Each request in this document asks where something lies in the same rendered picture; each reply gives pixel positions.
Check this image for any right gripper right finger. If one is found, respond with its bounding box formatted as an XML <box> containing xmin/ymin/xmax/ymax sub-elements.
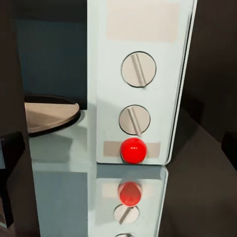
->
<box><xmin>222</xmin><ymin>131</ymin><xmax>237</xmax><ymax>171</ymax></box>

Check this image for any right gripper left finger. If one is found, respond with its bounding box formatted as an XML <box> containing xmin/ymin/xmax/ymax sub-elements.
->
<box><xmin>0</xmin><ymin>131</ymin><xmax>26</xmax><ymax>190</ymax></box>

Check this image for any microwave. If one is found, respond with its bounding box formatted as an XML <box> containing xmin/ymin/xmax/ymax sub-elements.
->
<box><xmin>0</xmin><ymin>0</ymin><xmax>197</xmax><ymax>237</ymax></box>

